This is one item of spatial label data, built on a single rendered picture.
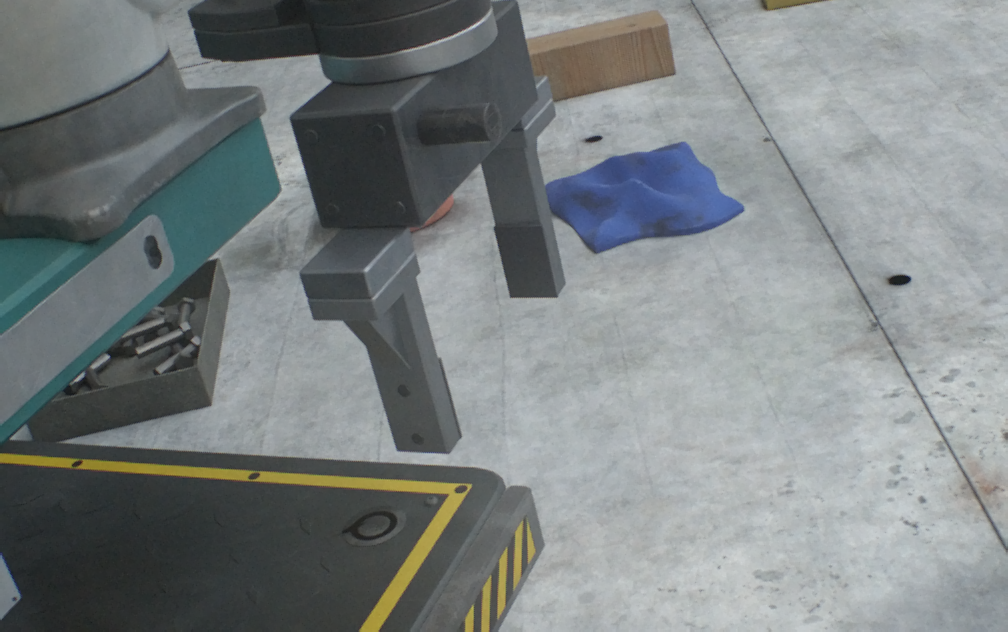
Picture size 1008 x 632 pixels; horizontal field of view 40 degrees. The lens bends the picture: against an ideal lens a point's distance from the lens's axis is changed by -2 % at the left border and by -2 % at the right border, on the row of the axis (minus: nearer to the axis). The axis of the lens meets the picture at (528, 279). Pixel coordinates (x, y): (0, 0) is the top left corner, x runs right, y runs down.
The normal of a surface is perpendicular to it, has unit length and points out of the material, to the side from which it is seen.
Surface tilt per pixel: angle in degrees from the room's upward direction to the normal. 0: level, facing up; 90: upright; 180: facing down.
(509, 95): 90
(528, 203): 90
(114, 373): 0
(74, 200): 13
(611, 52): 90
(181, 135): 60
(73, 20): 92
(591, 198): 50
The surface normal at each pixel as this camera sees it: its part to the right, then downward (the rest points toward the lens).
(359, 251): -0.20, -0.88
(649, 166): -0.58, -0.33
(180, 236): 0.91, 0.00
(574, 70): 0.10, 0.43
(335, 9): -0.52, 0.47
